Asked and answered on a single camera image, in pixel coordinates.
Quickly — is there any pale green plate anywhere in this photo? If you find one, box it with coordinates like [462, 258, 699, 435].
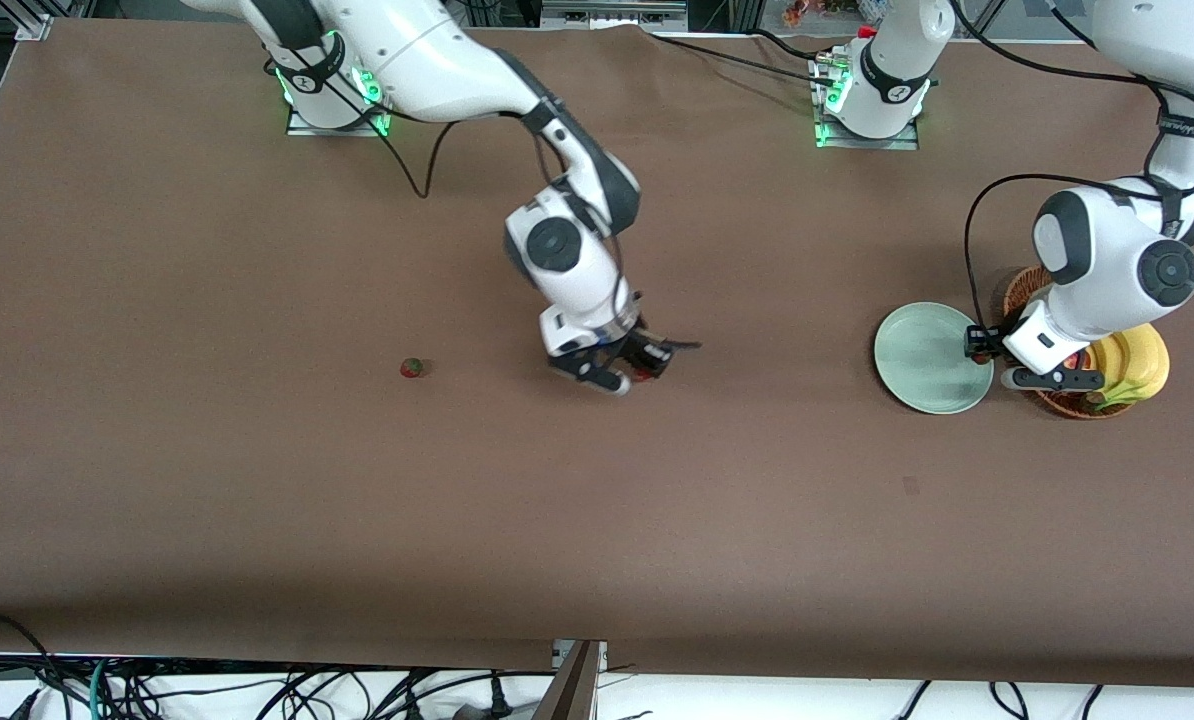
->
[874, 302, 995, 415]

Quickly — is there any brown wicker basket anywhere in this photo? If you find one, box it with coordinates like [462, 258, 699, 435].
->
[1003, 265, 1143, 420]

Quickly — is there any brown table cover sheet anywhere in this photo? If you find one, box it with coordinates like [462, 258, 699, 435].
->
[0, 18, 1194, 689]

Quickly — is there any yellow banana bunch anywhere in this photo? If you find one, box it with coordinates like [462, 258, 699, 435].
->
[1087, 322, 1171, 411]

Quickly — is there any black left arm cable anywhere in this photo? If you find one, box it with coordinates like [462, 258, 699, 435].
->
[947, 0, 1194, 333]

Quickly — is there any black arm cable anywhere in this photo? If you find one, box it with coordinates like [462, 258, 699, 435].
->
[947, 0, 1194, 333]
[357, 100, 704, 353]

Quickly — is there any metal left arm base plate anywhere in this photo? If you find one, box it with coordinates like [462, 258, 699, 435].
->
[814, 55, 920, 151]

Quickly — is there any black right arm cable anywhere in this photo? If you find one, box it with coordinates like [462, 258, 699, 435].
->
[357, 100, 704, 353]

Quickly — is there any black cable on table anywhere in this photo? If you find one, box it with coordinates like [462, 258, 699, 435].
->
[652, 34, 826, 81]
[752, 28, 834, 61]

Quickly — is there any aluminium table post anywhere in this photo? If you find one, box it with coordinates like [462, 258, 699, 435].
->
[532, 640, 608, 720]

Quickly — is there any aluminium frame rail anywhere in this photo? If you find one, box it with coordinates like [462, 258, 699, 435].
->
[540, 0, 690, 31]

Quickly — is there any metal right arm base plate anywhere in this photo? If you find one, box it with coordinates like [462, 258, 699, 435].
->
[287, 60, 390, 138]

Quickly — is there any thick black floor cable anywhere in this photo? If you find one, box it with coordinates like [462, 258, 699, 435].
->
[0, 610, 58, 706]

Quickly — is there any aluminium frame corner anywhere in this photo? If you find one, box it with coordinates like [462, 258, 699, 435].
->
[13, 0, 55, 42]

